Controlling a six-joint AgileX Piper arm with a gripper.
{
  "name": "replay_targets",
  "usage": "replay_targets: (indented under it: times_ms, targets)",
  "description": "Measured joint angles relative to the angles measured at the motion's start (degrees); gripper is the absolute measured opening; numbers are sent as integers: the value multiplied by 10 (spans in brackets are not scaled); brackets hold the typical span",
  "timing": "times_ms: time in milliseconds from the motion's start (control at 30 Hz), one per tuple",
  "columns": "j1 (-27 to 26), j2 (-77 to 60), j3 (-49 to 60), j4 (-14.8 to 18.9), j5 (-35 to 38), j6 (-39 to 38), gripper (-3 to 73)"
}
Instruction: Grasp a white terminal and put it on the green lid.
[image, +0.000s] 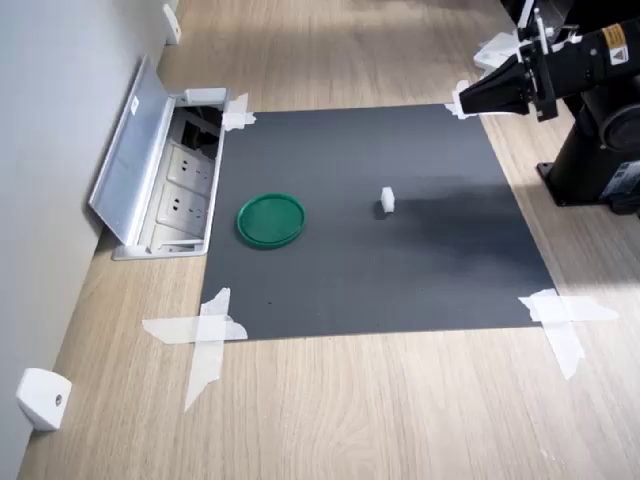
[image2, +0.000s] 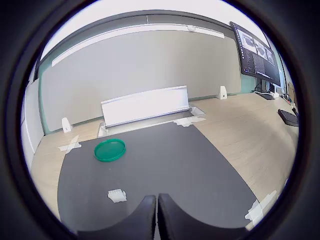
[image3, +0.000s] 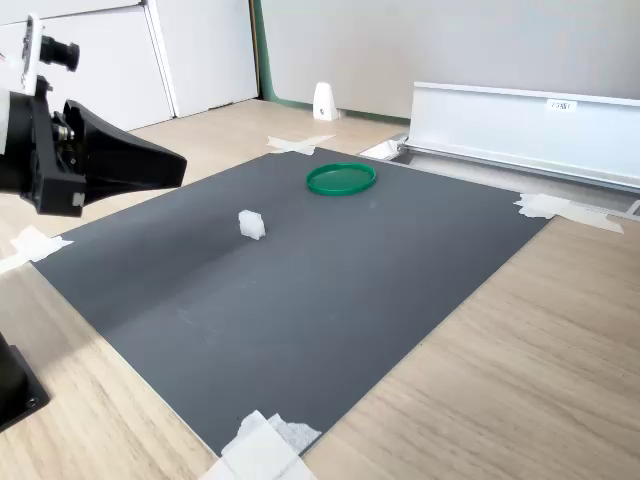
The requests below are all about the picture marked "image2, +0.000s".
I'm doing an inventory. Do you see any small white plastic terminal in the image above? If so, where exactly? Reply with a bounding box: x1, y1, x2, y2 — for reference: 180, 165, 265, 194
107, 189, 128, 204

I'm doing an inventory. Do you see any round green lid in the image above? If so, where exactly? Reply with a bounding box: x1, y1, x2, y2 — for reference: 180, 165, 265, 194
93, 138, 127, 163

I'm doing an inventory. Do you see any dark grey mat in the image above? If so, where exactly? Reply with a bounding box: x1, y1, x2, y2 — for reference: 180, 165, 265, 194
56, 122, 258, 232

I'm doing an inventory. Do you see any white tape piece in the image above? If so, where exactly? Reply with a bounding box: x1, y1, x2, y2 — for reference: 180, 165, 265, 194
58, 134, 82, 153
244, 189, 278, 222
173, 116, 207, 128

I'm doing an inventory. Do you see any white partition panel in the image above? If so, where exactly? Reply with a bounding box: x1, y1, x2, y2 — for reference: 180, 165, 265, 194
21, 79, 46, 161

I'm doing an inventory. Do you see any black keyboard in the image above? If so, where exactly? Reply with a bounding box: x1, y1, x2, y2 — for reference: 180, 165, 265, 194
277, 108, 300, 127

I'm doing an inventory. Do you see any grey partition panel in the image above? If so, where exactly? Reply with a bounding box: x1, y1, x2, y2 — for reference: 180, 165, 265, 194
37, 23, 242, 136

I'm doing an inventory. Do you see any white keyboard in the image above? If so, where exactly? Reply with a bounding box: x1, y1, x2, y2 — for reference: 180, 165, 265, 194
256, 90, 280, 101

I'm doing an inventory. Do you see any black computer monitor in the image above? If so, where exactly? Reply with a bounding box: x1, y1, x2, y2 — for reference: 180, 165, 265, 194
229, 21, 282, 87

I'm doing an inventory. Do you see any silver cable duct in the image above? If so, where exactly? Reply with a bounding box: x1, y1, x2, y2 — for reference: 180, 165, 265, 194
96, 85, 207, 138

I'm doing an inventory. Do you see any small white bracket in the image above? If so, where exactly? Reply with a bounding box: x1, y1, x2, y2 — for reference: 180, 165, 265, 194
216, 85, 228, 101
61, 117, 73, 133

